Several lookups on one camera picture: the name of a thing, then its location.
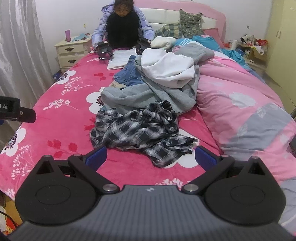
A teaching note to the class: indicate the grey hoodie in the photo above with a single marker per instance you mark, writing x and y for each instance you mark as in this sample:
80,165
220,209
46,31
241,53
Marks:
161,95

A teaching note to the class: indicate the blue cloth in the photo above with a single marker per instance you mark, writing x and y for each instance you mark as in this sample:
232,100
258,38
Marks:
235,56

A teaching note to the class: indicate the white folded cloth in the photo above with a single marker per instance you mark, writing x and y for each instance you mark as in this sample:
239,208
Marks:
121,58

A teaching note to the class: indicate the green plaid cloth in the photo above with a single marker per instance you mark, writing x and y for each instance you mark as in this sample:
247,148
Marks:
170,30

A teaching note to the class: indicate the cream nightstand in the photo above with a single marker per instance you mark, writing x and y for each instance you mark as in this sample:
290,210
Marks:
71,52

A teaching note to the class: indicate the beige garment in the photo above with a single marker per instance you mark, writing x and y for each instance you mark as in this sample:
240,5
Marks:
116,85

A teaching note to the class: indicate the grey curtain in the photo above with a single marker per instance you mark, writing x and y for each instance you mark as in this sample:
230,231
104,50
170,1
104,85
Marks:
20,46

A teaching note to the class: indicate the black white plaid shirt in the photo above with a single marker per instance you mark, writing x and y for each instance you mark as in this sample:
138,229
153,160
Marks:
129,132

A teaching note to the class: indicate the cluttered bedside table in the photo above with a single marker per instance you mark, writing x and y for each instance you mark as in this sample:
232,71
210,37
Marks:
251,49

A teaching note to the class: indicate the cream white garment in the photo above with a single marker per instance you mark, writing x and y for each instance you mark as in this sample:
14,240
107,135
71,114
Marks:
161,42

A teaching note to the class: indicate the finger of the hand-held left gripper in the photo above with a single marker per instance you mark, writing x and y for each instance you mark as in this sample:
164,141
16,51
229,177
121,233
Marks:
27,115

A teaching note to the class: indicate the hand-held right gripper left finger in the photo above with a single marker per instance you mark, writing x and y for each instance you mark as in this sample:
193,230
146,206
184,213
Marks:
97,156

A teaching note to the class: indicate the pink and grey duvet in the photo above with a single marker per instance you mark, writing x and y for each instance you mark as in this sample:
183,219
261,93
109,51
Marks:
235,92

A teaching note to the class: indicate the grey sweatshirt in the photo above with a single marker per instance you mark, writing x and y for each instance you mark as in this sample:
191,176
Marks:
194,52

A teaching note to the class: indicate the blue garment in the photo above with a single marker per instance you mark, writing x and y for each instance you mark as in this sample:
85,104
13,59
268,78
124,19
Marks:
129,71

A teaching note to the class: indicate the pink and white headboard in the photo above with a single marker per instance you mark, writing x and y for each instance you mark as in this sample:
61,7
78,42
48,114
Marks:
161,14

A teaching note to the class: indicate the pink floral blanket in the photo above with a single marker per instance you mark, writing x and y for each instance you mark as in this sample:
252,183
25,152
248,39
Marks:
69,111

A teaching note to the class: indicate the teal striped garment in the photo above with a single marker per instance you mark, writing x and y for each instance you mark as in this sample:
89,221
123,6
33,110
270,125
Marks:
201,42

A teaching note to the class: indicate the purple cup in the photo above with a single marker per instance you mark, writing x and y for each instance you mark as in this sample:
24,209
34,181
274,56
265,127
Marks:
68,36

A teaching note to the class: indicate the pink pillow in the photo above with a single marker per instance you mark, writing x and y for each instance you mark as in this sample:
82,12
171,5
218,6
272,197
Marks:
214,34

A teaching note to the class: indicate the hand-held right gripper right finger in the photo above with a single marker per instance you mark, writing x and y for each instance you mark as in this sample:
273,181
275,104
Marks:
204,157

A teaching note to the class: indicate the camouflage pillow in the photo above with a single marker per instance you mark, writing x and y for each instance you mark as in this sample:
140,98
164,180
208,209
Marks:
190,23

